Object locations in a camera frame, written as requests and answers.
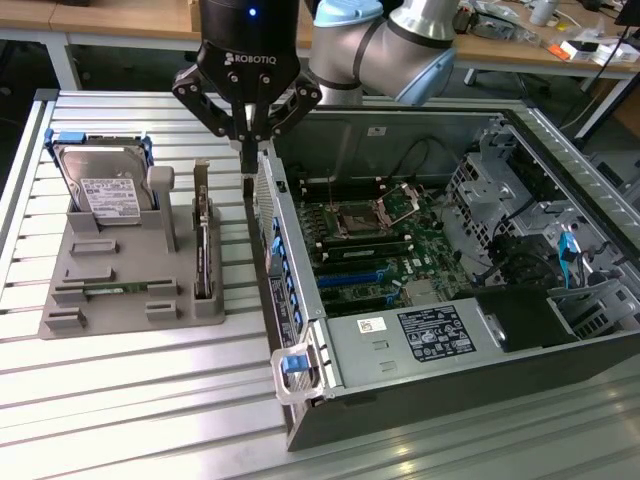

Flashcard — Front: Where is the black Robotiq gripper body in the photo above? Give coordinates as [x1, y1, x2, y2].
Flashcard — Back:
[195, 0, 302, 141]

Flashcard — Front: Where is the Nvidia graphics card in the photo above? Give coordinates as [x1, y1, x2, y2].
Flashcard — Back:
[191, 158, 219, 303]

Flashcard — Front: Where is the CPU socket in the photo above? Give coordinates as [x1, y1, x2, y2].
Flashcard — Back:
[327, 199, 396, 237]

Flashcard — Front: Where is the open metal socket cover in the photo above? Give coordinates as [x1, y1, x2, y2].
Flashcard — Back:
[375, 182, 427, 225]

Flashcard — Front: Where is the silver hard disk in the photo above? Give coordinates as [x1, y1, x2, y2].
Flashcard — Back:
[58, 142, 154, 227]

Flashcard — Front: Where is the blue disk caddy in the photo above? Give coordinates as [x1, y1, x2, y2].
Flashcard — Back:
[43, 128, 155, 211]

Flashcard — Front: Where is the black RAM stick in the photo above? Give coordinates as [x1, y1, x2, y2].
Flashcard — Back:
[322, 240, 414, 262]

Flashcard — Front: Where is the blue expansion slot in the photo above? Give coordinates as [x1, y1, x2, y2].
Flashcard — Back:
[317, 272, 382, 290]

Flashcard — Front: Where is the green Dell motherboard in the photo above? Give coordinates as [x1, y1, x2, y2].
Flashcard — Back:
[294, 174, 484, 319]

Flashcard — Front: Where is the green RAM stick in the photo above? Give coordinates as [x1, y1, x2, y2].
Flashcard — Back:
[82, 282, 151, 294]

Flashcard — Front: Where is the cluttered wooden desk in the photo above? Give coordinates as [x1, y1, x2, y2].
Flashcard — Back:
[452, 0, 640, 141]

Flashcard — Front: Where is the grey electronic device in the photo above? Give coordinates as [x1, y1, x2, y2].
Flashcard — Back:
[472, 12, 519, 41]

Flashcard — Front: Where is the grey parts rack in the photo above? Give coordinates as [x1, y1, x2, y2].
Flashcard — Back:
[38, 166, 227, 341]

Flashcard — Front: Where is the silver chipset heatsink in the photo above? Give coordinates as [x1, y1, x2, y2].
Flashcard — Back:
[403, 280, 444, 307]

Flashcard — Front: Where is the grey power supply unit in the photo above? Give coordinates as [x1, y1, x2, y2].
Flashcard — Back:
[319, 297, 504, 391]

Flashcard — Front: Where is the white cylinder container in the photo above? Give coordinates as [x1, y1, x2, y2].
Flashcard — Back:
[528, 0, 560, 27]

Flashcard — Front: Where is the orange white black box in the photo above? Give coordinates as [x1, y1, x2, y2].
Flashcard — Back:
[547, 39, 601, 62]

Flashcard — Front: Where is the clear corner fixture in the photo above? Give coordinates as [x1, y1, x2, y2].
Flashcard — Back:
[269, 342, 327, 406]

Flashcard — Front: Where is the white small box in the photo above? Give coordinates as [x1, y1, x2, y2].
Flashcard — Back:
[592, 42, 637, 66]

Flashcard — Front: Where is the grey computer case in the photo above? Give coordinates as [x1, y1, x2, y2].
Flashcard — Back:
[587, 149, 640, 201]

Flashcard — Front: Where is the black monitor stand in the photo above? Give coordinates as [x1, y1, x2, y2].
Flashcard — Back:
[613, 0, 640, 27]

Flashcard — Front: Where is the grey metal disk bay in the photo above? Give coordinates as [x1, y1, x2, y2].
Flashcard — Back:
[547, 277, 632, 342]

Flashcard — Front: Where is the open black PC case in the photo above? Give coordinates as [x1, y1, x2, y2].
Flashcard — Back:
[242, 102, 640, 454]

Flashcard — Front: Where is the wooden desk white frame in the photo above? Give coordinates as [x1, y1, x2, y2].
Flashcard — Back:
[0, 0, 321, 91]

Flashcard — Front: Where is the blue flat wire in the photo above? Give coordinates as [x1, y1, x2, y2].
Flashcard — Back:
[558, 230, 582, 291]

